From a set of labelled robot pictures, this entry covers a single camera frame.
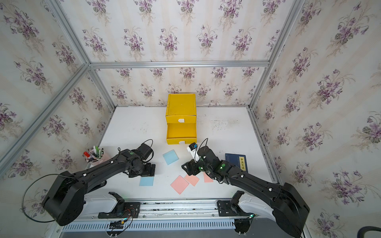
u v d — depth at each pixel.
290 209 0.40
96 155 0.84
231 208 0.66
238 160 0.90
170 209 0.75
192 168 0.68
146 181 0.84
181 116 0.86
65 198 0.40
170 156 0.93
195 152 0.68
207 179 0.84
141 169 0.70
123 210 0.70
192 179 0.85
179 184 0.83
